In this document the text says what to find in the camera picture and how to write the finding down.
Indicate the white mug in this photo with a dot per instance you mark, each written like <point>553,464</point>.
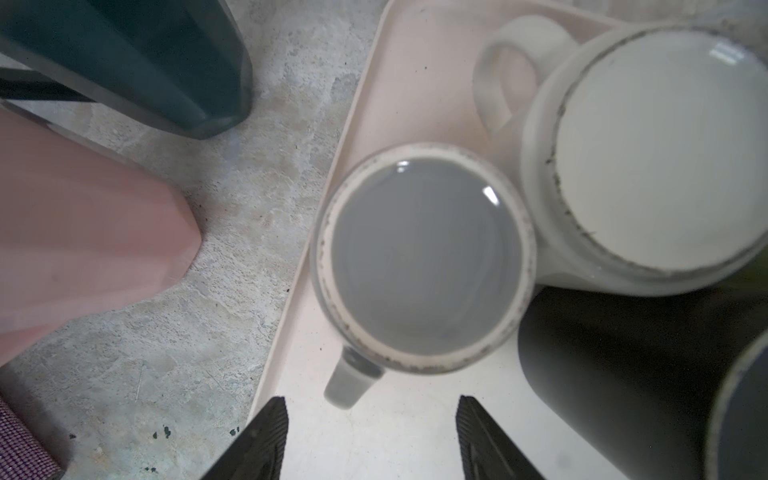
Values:
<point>641,154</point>

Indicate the black mug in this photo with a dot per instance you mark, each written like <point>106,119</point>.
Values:
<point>663,387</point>

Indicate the grey mug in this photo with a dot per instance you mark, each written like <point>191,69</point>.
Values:
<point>423,259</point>

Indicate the light green mug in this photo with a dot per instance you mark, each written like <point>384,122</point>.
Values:
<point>752,277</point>

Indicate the beige plastic tray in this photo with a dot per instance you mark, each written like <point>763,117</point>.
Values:
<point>414,87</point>

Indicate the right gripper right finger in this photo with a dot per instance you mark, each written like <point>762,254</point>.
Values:
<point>487,452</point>

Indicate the dark green mug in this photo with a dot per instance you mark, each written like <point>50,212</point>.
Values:
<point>178,66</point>

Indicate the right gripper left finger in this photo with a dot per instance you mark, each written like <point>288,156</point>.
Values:
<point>258,451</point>

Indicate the pink mug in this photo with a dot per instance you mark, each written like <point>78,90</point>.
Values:
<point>84,230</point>

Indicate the purple glitter tube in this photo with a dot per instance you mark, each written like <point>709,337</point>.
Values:
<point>22,455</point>

